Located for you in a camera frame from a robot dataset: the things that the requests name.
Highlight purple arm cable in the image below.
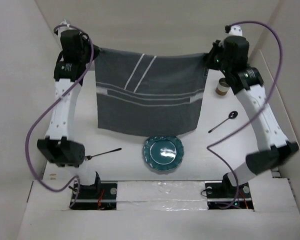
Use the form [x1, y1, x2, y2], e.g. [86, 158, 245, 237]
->
[24, 19, 95, 193]
[206, 21, 283, 210]

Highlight black fork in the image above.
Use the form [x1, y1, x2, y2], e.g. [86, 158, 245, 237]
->
[84, 147, 122, 161]

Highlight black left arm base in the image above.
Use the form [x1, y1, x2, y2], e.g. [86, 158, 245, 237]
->
[68, 173, 118, 211]

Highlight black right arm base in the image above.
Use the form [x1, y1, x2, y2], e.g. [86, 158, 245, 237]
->
[200, 180, 254, 210]

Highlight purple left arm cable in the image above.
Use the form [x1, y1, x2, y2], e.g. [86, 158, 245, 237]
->
[24, 19, 95, 193]

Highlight brown paper cup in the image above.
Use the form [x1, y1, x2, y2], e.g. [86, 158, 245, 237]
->
[215, 77, 230, 96]

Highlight grey cloth placemat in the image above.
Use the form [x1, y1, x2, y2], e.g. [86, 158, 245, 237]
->
[94, 48, 208, 137]

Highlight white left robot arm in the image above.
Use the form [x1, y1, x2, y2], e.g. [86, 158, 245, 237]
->
[37, 29, 102, 199]

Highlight teal ceramic plate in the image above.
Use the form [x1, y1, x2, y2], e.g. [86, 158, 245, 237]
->
[142, 136, 185, 172]

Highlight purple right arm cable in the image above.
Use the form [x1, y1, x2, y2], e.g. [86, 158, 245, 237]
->
[206, 21, 283, 210]

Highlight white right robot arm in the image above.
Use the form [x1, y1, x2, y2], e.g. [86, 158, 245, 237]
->
[203, 35, 299, 197]

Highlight black spoon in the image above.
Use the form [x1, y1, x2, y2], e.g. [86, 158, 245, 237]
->
[208, 110, 238, 133]

